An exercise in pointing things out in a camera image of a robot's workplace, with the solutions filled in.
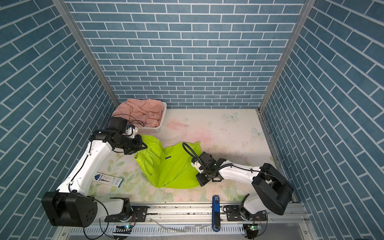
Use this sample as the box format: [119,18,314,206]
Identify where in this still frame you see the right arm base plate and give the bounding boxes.
[223,205,268,222]

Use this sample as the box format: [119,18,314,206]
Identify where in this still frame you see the white plastic basket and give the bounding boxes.
[131,99,167,135]

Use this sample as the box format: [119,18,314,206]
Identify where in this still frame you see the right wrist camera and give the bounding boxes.
[191,161,204,173]

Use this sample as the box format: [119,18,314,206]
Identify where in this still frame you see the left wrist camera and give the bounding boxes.
[107,117,138,138]

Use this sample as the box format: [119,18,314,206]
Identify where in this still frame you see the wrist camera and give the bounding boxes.
[107,117,138,138]
[191,161,204,173]

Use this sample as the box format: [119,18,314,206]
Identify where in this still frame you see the neon green shorts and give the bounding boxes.
[135,135,200,189]

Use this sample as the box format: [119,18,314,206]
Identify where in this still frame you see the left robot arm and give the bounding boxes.
[42,130,148,228]

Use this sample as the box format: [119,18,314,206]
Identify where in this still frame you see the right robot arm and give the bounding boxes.
[191,152,294,221]

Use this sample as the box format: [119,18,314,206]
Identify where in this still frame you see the white slotted cable duct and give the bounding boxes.
[68,224,247,237]

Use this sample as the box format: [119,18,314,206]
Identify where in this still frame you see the aluminium front rail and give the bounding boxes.
[129,202,310,225]

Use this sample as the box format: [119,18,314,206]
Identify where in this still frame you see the pink shorts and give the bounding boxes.
[112,99,166,128]

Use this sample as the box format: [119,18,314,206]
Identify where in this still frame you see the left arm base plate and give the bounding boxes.
[104,206,148,224]

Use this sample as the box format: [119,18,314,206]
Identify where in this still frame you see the blue handheld tool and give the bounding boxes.
[212,195,221,232]

